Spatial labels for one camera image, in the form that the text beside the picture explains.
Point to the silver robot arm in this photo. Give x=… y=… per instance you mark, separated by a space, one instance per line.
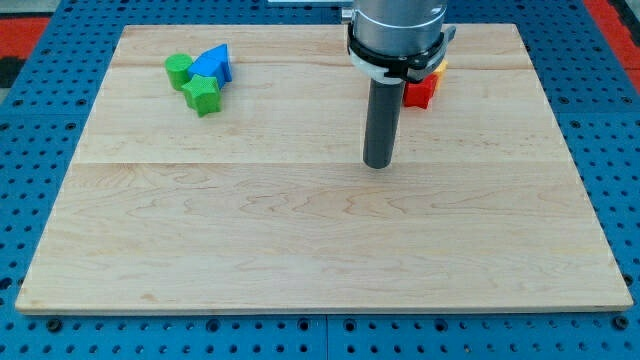
x=397 y=27

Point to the light wooden board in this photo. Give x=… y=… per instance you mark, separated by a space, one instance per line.
x=267 y=208

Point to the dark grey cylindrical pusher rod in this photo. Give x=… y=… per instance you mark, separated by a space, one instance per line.
x=384 y=103

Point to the red star block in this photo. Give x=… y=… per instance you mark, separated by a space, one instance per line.
x=420 y=94

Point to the green star block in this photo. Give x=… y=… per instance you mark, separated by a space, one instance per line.
x=202 y=94

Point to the blue pentagon block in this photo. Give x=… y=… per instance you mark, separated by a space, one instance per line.
x=214 y=62

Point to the yellow block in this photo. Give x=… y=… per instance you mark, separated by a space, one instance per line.
x=440 y=73

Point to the green cylinder block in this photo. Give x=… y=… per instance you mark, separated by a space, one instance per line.
x=176 y=67

